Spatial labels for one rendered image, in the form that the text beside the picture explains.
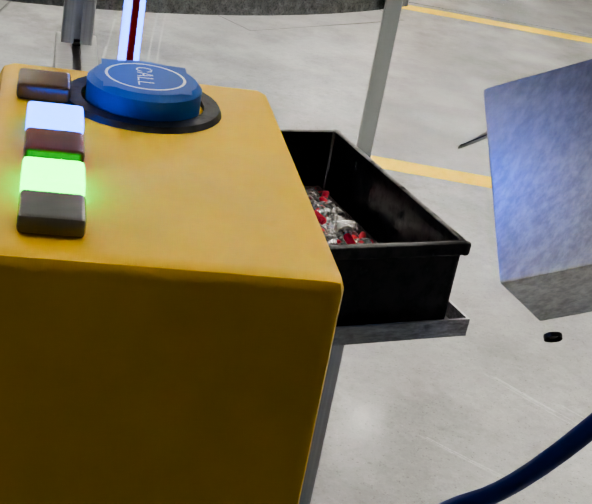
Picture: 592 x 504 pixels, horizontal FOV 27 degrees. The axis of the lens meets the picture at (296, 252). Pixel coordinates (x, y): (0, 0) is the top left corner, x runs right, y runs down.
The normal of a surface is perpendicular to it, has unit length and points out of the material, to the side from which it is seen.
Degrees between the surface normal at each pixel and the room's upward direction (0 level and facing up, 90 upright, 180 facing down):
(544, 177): 56
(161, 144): 0
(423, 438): 0
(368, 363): 0
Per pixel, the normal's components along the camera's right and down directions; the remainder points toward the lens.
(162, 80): 0.17, -0.89
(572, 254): -0.48, -0.35
